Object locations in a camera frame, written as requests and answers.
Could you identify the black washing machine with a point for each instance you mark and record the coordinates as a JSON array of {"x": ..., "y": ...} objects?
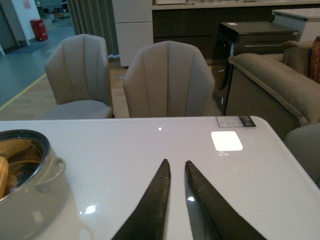
[{"x": 236, "y": 41}]

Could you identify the grey curtain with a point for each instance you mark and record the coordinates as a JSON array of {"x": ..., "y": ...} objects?
[{"x": 95, "y": 17}]

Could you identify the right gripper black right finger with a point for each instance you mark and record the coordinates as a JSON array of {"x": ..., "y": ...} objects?
[{"x": 210, "y": 215}]

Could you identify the orange patterned cushion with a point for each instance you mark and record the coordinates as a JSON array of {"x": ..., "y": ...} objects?
[{"x": 315, "y": 61}]

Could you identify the left beige dining chair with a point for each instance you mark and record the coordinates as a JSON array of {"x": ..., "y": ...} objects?
[{"x": 79, "y": 76}]

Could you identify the right beige dining chair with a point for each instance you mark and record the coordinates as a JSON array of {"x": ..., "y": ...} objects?
[{"x": 168, "y": 79}]

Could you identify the dark kitchen counter cabinet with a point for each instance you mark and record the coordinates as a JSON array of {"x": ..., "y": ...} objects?
[{"x": 198, "y": 25}]

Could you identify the beige dining chair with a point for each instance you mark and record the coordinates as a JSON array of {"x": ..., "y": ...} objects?
[
  {"x": 79, "y": 76},
  {"x": 168, "y": 79}
]

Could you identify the beige sofa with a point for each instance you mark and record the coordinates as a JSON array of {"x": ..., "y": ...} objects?
[{"x": 277, "y": 88}]

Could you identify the yellow corn cob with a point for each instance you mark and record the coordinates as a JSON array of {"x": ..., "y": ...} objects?
[{"x": 4, "y": 174}]

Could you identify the beige electric cooking pot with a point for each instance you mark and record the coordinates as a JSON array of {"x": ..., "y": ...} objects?
[{"x": 37, "y": 183}]

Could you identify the white refrigerator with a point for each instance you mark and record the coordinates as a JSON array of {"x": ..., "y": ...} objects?
[{"x": 134, "y": 27}]

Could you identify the white side cabinet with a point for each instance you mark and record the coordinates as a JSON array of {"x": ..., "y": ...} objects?
[{"x": 306, "y": 21}]

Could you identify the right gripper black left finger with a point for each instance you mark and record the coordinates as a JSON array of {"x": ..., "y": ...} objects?
[{"x": 148, "y": 220}]

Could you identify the red cabinet box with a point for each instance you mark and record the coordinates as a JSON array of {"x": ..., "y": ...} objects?
[{"x": 39, "y": 29}]

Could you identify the black white table label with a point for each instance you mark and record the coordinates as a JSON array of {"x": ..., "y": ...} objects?
[{"x": 235, "y": 121}]

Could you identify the grey chair at right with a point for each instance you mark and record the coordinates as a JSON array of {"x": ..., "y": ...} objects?
[{"x": 304, "y": 144}]

